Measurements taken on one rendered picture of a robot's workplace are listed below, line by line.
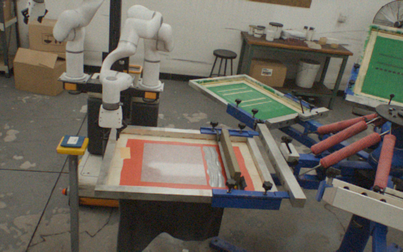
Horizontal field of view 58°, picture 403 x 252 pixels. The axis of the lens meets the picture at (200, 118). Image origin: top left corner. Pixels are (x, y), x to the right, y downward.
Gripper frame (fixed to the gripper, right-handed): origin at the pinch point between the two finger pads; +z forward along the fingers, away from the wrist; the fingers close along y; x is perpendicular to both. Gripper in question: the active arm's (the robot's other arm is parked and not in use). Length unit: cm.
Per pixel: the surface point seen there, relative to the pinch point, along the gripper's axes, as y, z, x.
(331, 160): -106, 0, 8
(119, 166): -5.3, 11.9, 7.0
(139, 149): -13.7, 12.2, -9.0
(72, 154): 18.5, 14.5, -4.5
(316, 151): -104, 3, -4
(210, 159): -49, 12, -3
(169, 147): -29.0, 12.4, -13.1
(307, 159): -97, 4, 3
